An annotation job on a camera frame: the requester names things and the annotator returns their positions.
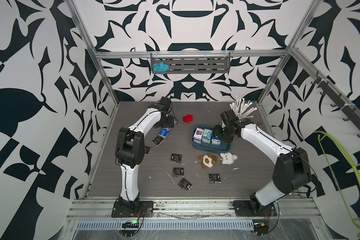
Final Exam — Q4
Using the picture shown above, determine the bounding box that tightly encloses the blue cartoon tissue pack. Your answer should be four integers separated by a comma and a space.
159, 128, 171, 139

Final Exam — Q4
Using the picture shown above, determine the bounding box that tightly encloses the dark blue Tempo tissue pack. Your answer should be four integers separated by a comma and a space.
211, 137, 221, 146

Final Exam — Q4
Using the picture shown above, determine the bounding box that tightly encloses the teal monster tissue pack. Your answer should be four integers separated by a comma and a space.
202, 129, 213, 144

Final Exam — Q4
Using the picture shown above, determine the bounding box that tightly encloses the pink Tempo tissue pack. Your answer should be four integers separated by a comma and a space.
193, 128, 204, 143

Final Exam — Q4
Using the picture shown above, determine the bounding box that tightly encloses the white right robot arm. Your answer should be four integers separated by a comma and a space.
213, 110, 312, 212

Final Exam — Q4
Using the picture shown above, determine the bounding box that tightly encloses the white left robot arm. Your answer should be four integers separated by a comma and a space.
116, 97, 175, 212

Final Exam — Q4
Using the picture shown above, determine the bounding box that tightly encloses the teal storage box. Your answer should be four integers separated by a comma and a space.
191, 125, 231, 154

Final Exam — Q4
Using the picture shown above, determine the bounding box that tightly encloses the red plush apple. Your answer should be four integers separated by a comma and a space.
183, 115, 194, 123

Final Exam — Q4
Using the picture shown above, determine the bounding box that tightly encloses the black packet near left gripper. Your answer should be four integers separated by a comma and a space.
152, 136, 165, 147

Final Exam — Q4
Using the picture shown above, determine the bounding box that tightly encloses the white plush toy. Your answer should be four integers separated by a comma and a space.
219, 152, 238, 165

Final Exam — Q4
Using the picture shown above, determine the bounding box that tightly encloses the brown white plush dog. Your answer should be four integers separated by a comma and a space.
199, 154, 218, 169

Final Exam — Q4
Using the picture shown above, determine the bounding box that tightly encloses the blue crochet cloth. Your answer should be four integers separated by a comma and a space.
152, 62, 170, 74

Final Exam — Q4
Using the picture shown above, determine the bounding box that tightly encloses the black packet lower centre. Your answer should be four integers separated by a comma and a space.
173, 168, 185, 177

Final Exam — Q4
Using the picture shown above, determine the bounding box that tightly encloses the black packet right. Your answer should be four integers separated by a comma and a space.
208, 174, 222, 184

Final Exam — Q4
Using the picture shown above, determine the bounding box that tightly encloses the black packet front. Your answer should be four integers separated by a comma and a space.
178, 178, 193, 193

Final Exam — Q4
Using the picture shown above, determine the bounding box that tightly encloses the green hoop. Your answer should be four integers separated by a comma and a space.
314, 130, 360, 239

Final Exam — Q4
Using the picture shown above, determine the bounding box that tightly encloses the grey wall shelf rack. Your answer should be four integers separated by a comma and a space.
150, 51, 231, 74

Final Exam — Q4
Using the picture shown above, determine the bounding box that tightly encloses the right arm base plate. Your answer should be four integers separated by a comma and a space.
233, 200, 277, 217

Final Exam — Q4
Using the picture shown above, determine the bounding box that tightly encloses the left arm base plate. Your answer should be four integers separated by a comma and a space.
111, 199, 154, 218

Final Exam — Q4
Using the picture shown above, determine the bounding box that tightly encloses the grey hook rail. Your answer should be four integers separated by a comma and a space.
311, 71, 360, 138

